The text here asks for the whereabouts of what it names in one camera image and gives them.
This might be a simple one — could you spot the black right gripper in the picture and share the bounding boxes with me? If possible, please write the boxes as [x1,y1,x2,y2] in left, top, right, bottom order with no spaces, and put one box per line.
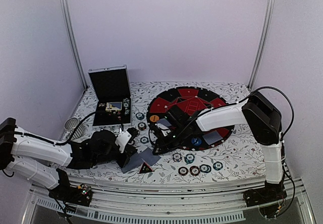
[153,125,187,155]

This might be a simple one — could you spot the blue card deck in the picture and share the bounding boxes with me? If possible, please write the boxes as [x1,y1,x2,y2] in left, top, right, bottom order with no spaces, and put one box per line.
[121,153,143,174]

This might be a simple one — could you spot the single blue backed card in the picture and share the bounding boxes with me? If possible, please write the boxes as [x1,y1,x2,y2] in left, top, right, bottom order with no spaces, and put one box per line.
[139,147,161,166]
[203,131,223,145]
[156,119,172,128]

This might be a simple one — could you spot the blue green 50 chip stack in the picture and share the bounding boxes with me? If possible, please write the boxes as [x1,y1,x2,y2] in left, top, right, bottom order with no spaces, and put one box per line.
[140,137,149,144]

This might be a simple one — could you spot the blue white 10 chip pile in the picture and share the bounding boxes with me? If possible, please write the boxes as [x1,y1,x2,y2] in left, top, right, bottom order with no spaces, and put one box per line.
[213,161,223,171]
[173,152,182,162]

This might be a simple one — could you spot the red black 100 chip pile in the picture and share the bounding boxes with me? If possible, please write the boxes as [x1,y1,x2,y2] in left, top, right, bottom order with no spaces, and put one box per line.
[189,165,200,176]
[178,166,188,176]
[138,122,147,131]

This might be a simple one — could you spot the orange big blind button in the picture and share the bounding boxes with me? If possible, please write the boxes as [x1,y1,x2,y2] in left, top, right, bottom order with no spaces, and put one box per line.
[149,115,159,123]

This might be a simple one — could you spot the blue green 50 chip pile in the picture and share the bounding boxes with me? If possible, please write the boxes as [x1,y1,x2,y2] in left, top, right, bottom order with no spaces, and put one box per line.
[199,164,211,174]
[135,113,145,120]
[184,153,195,164]

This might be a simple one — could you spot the blue small blind button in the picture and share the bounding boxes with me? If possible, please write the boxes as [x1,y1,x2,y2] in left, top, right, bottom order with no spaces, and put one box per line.
[191,137,202,146]

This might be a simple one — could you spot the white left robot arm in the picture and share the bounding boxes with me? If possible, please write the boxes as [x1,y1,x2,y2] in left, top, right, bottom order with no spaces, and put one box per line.
[1,118,139,201]

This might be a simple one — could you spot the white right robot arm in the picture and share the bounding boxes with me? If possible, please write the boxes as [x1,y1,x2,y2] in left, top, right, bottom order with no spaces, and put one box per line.
[153,88,287,202]

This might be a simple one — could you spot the black triangular dealer plate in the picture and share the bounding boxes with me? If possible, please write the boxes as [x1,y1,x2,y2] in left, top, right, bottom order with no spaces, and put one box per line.
[139,162,153,174]

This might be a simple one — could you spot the round red black poker mat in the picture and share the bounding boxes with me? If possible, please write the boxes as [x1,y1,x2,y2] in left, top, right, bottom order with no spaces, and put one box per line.
[146,86,234,151]

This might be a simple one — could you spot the aluminium poker case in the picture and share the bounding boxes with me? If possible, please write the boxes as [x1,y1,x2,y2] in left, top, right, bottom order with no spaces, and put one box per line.
[88,65,132,128]

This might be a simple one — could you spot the boxed playing card deck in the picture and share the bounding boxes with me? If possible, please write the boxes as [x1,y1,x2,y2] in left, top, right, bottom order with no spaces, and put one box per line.
[105,102,123,112]

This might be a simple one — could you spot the green 20 chip stack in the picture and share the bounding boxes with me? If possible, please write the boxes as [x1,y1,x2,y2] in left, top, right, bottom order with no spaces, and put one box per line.
[123,98,131,115]

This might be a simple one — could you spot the striped ceramic cup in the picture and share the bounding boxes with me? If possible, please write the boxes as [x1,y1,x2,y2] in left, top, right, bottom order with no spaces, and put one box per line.
[64,118,85,140]

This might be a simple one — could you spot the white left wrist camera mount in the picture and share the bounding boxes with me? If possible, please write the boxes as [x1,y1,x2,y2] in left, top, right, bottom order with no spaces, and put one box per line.
[115,130,132,153]

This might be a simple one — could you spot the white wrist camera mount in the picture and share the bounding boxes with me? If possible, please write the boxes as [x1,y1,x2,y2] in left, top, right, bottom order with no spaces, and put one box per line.
[115,130,132,153]
[154,123,173,137]

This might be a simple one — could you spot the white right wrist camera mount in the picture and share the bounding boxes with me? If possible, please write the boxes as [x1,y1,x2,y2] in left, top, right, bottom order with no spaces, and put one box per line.
[154,123,173,137]

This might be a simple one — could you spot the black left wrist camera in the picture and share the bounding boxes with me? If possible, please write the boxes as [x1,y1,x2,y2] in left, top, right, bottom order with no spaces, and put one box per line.
[127,127,139,145]

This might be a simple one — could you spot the front aluminium rail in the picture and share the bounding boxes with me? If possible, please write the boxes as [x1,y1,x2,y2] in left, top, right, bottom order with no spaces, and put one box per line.
[21,176,316,224]

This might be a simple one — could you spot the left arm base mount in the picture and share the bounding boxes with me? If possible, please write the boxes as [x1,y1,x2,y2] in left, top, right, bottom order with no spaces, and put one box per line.
[48,184,93,207]

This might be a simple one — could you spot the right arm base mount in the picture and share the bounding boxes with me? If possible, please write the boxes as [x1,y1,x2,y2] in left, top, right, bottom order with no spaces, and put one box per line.
[243,182,287,207]

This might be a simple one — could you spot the left aluminium frame post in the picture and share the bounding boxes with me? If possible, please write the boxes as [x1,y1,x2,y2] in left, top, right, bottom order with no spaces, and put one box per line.
[60,0,88,90]

